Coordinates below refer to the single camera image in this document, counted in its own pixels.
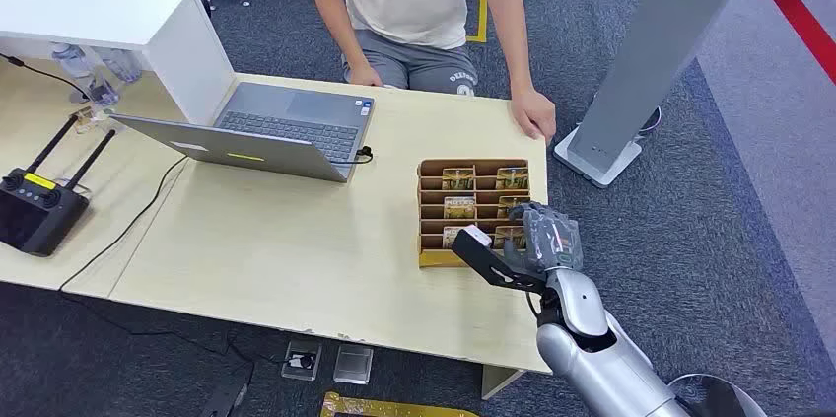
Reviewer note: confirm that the small clear desk ornament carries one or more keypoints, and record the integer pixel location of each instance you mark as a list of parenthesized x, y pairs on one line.
[(83, 119)]

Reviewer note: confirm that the pale wrist camera on black bracket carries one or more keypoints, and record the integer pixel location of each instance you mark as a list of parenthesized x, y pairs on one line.
[(486, 257)]

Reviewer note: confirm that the person's left forearm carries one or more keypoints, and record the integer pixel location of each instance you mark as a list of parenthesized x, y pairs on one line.
[(516, 35)]

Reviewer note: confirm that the cardboard card holder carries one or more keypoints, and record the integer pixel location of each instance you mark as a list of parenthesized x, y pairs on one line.
[(431, 205)]

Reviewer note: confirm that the person's right forearm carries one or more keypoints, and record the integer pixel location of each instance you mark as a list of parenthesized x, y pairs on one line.
[(339, 29)]

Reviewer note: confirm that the person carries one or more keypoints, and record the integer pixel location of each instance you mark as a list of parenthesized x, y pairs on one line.
[(405, 2)]

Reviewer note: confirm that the clear plastic water bottle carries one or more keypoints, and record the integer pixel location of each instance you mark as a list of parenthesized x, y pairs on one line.
[(123, 63), (75, 64)]

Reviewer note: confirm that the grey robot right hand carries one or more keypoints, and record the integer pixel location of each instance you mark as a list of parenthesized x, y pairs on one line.
[(552, 238)]

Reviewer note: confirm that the grey open laptop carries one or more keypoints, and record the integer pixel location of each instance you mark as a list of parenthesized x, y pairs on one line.
[(287, 130)]

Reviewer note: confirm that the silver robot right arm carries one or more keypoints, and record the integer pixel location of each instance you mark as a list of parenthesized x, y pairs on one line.
[(601, 349)]

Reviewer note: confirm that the silver kiosk stand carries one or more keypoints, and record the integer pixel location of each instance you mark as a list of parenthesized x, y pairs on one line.
[(653, 55)]

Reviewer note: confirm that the wooden table leg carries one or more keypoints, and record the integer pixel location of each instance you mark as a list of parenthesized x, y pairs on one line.
[(498, 380)]

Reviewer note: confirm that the red barrier belt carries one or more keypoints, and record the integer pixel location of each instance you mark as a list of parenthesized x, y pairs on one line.
[(793, 15)]

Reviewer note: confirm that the black remote controller with antennas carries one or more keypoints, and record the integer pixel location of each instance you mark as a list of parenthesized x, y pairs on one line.
[(36, 208)]

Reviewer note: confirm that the person's left hand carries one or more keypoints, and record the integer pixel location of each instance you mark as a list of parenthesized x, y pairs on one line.
[(534, 112)]

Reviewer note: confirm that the green gold card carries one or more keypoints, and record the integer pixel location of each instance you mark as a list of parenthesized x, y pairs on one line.
[(460, 207), (508, 206), (512, 178), (452, 236), (458, 179)]

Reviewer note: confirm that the gold floor tape strip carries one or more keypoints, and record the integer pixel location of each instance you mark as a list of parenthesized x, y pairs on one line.
[(392, 409)]

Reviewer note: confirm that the person's right hand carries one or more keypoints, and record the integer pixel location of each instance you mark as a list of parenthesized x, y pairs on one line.
[(363, 76)]

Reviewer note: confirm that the white desk shelf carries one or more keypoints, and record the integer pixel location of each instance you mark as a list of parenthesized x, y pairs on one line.
[(130, 29)]

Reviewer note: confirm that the clear plastic floor box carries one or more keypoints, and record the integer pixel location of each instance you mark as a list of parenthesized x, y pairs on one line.
[(353, 364), (302, 360)]

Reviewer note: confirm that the black floor bracket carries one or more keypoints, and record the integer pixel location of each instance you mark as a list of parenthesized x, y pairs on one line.
[(225, 394)]

